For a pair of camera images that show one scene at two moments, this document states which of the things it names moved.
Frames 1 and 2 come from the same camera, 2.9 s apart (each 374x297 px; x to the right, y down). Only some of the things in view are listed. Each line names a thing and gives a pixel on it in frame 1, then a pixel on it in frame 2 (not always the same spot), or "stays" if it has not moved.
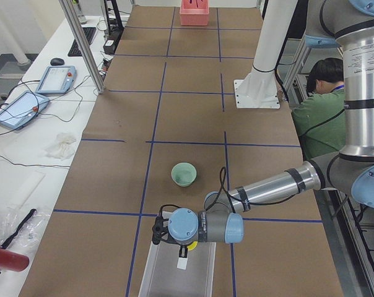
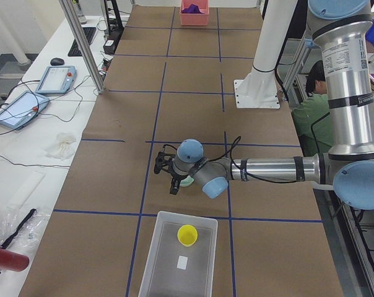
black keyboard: (75, 49) stays
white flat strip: (26, 189) stays
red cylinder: (7, 260) stays
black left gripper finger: (183, 251) -> (176, 182)
